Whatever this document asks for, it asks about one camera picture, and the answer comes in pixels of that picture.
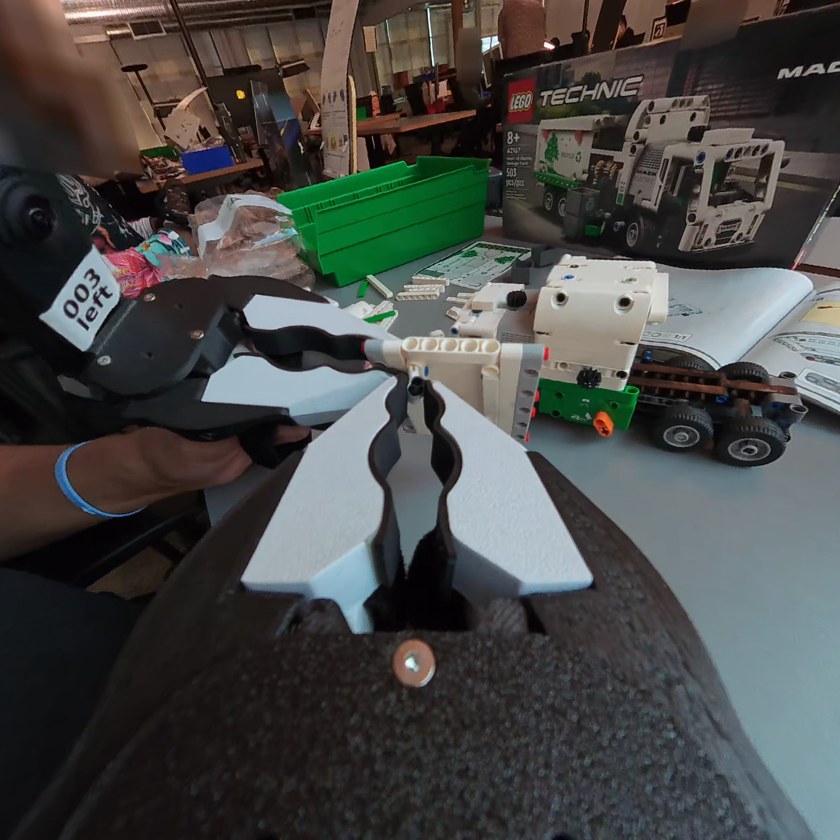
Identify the open instruction booklet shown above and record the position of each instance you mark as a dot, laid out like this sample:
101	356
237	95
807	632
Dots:
741	302

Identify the person's left forearm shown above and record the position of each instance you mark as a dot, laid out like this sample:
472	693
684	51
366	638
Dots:
26	505

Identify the black floor lamp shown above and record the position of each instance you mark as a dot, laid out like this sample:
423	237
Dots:
141	92

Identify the person's dark trousers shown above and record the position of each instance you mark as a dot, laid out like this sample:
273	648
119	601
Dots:
52	656

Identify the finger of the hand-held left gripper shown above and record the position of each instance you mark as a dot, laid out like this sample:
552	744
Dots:
308	315
275	388

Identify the blue wristband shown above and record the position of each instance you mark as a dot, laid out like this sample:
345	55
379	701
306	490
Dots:
60	482

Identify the lego set box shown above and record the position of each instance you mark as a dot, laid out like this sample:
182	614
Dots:
722	79

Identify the grey lego bin piece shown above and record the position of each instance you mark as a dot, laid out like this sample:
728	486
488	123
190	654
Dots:
551	253
522	270

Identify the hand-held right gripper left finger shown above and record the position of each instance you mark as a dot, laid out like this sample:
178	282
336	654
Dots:
315	512

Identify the person's floral shirt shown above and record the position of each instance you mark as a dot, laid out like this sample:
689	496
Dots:
151	253

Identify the green and white sticker sheet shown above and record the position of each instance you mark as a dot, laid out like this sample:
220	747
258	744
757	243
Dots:
472	262

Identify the green plastic storage bin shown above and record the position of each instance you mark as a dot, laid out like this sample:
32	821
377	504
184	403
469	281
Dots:
394	223

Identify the crumpled clear plastic bags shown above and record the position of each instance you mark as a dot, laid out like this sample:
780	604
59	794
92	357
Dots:
249	243

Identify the white printed banner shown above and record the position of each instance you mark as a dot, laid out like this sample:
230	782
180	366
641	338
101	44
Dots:
334	105

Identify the blue plastic bin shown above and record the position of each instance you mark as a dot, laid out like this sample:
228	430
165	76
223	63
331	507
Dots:
207	159

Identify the wooden table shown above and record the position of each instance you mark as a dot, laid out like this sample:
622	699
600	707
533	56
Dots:
420	121
210	172

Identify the scattered white lego pieces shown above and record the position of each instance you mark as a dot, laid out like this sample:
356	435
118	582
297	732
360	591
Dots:
420	289

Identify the person's left hand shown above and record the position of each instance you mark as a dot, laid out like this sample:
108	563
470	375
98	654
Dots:
157	469

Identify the white lego truck model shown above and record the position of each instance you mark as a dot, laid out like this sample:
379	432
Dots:
590	302

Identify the white lego panel assembly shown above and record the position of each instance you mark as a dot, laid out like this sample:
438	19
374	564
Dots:
459	374

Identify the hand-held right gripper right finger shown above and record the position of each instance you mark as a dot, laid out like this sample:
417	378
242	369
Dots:
512	518

